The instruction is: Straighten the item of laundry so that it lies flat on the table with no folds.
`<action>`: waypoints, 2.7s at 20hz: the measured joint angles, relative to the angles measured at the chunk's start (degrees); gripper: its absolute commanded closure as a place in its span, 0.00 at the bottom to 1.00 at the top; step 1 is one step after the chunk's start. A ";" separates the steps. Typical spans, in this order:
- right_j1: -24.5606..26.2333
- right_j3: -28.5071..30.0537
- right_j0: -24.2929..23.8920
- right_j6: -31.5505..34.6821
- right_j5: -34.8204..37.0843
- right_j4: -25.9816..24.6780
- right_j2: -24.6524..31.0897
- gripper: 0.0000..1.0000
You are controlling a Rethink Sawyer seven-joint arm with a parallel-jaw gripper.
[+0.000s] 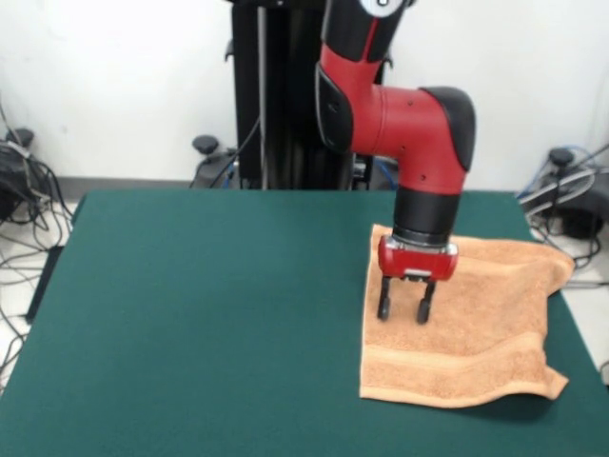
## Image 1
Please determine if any tan terry towel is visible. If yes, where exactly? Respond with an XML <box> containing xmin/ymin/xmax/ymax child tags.
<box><xmin>359</xmin><ymin>223</ymin><xmax>577</xmax><ymax>409</ymax></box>

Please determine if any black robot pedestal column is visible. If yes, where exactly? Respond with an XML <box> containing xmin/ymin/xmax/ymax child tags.
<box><xmin>223</xmin><ymin>0</ymin><xmax>397</xmax><ymax>191</ymax></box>

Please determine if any dark green tablecloth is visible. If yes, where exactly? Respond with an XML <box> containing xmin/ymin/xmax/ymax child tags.
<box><xmin>0</xmin><ymin>189</ymin><xmax>609</xmax><ymax>457</ymax></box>

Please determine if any tangle of black cables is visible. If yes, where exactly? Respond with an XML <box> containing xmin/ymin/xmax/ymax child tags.
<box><xmin>516</xmin><ymin>142</ymin><xmax>609</xmax><ymax>291</ymax></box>
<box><xmin>0</xmin><ymin>94</ymin><xmax>77</xmax><ymax>396</ymax></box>

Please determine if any black pedestal base leg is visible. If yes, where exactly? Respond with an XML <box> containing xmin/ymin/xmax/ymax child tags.
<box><xmin>368</xmin><ymin>156</ymin><xmax>403</xmax><ymax>190</ymax></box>
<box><xmin>189</xmin><ymin>134</ymin><xmax>239</xmax><ymax>190</ymax></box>

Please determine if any blue cable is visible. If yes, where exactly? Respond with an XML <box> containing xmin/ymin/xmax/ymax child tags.
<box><xmin>378</xmin><ymin>161</ymin><xmax>399</xmax><ymax>188</ymax></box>

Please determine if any black pedestal cable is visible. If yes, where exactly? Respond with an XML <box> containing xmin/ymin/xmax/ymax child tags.
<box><xmin>208</xmin><ymin>116</ymin><xmax>263</xmax><ymax>189</ymax></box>

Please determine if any black caster base leg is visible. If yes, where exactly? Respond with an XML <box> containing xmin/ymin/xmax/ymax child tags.
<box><xmin>522</xmin><ymin>147</ymin><xmax>609</xmax><ymax>239</ymax></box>
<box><xmin>0</xmin><ymin>127</ymin><xmax>35</xmax><ymax>223</ymax></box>

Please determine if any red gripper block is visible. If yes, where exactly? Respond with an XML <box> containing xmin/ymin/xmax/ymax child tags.
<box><xmin>376</xmin><ymin>236</ymin><xmax>461</xmax><ymax>326</ymax></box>

